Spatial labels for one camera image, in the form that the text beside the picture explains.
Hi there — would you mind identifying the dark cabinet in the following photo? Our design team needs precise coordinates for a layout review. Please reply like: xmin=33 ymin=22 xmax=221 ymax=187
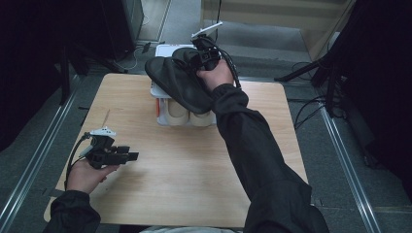
xmin=100 ymin=0 xmax=145 ymax=61

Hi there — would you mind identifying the white floor cable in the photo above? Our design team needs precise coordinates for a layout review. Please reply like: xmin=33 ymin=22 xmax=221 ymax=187
xmin=113 ymin=45 xmax=145 ymax=72

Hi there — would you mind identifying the black power adapter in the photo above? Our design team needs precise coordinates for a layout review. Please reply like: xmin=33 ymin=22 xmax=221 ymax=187
xmin=141 ymin=41 xmax=166 ymax=54

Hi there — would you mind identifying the metal floor rail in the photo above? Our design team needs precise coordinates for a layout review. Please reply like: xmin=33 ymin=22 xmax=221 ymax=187
xmin=0 ymin=76 xmax=81 ymax=227
xmin=319 ymin=103 xmax=385 ymax=233

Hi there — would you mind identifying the black metal stand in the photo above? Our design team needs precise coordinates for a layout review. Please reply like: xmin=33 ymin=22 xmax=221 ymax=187
xmin=273 ymin=48 xmax=349 ymax=119
xmin=57 ymin=42 xmax=129 ymax=106

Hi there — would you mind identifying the black flip-flop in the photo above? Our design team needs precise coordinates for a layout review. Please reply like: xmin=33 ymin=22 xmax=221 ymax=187
xmin=171 ymin=47 xmax=202 ymax=71
xmin=144 ymin=56 xmax=216 ymax=115

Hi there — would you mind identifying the black curtain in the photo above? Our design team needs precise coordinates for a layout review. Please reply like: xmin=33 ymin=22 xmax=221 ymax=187
xmin=324 ymin=0 xmax=412 ymax=202
xmin=0 ymin=0 xmax=108 ymax=153

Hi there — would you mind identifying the cream clog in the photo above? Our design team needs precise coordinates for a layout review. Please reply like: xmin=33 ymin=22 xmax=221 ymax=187
xmin=165 ymin=98 xmax=190 ymax=126
xmin=189 ymin=110 xmax=213 ymax=127

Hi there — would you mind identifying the white two-tier shoe rack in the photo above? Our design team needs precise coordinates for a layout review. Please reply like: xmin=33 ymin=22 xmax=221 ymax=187
xmin=150 ymin=44 xmax=227 ymax=127

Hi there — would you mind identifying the person's left hand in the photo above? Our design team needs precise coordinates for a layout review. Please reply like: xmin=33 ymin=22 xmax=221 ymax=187
xmin=65 ymin=157 xmax=120 ymax=195

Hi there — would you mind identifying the black floor cable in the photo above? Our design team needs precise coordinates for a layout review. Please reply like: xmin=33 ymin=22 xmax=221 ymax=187
xmin=292 ymin=95 xmax=328 ymax=129

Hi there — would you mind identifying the person's right hand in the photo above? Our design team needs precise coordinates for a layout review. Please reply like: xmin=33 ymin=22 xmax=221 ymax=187
xmin=195 ymin=59 xmax=235 ymax=93

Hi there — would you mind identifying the right hand-held gripper cable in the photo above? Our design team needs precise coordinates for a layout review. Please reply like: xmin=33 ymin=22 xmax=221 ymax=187
xmin=212 ymin=40 xmax=242 ymax=90

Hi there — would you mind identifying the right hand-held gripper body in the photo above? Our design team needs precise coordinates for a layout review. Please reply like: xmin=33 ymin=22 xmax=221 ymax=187
xmin=190 ymin=20 xmax=224 ymax=72

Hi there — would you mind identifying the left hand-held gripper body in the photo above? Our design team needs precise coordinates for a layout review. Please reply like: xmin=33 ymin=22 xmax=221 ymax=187
xmin=85 ymin=126 xmax=118 ymax=170

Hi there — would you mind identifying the black hanging cable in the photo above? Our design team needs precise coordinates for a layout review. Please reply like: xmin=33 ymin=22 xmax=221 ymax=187
xmin=212 ymin=0 xmax=223 ymax=33

